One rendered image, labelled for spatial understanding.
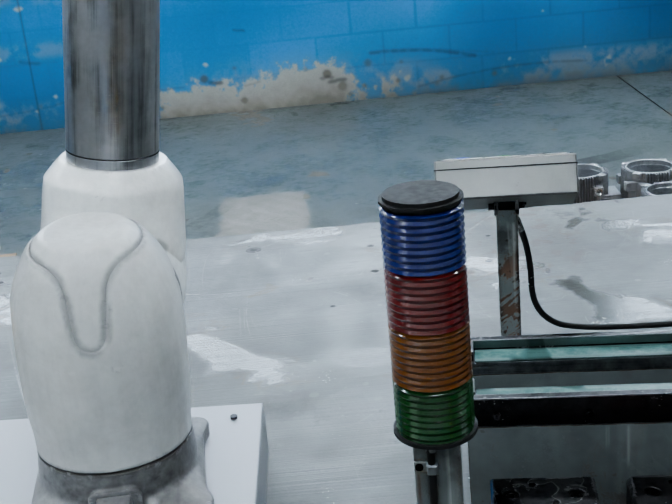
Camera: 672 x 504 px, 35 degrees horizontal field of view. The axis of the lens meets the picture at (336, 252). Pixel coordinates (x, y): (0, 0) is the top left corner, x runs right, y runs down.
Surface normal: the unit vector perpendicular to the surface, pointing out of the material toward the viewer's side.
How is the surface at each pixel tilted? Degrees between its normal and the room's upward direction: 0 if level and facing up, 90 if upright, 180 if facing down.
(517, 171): 60
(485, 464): 90
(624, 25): 90
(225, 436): 2
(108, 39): 90
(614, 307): 0
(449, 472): 90
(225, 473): 2
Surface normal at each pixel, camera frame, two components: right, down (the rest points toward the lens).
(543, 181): -0.13, -0.15
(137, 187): 0.47, -0.31
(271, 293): -0.09, -0.93
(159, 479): 0.62, 0.16
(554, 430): -0.10, 0.36
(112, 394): 0.33, 0.29
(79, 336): 0.04, 0.17
